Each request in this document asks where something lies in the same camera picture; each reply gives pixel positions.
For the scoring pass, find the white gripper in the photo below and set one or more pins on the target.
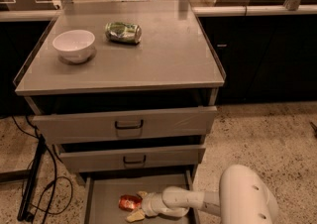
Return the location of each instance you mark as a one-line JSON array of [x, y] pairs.
[[153, 204]]

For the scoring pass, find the red coke can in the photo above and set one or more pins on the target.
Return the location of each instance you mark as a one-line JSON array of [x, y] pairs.
[[129, 202]]

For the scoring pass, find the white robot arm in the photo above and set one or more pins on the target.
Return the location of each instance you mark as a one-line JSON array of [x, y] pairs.
[[243, 198]]

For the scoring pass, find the grey open bottom drawer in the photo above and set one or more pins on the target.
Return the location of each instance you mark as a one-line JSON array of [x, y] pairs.
[[104, 189]]

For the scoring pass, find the grey middle drawer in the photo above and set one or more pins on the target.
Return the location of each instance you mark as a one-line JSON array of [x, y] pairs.
[[113, 159]]

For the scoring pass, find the grey top drawer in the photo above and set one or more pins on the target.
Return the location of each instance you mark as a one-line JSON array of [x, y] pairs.
[[98, 127]]

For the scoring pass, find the grey metal drawer cabinet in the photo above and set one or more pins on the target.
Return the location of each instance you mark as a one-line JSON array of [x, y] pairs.
[[173, 66]]

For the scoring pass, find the green soda can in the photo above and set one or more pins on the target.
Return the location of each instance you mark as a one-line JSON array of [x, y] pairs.
[[126, 33]]

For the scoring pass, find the black metal floor stand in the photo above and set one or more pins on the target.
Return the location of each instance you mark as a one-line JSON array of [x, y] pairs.
[[29, 176]]

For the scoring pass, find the white ceramic bowl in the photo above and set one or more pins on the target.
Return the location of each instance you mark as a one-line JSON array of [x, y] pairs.
[[75, 45]]

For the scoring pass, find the black middle drawer handle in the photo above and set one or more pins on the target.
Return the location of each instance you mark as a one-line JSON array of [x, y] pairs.
[[129, 160]]

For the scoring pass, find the black drawer handle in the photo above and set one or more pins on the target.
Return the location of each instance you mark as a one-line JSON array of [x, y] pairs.
[[129, 125], [129, 160]]

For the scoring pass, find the black top drawer handle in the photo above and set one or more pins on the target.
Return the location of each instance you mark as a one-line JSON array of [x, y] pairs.
[[129, 125]]

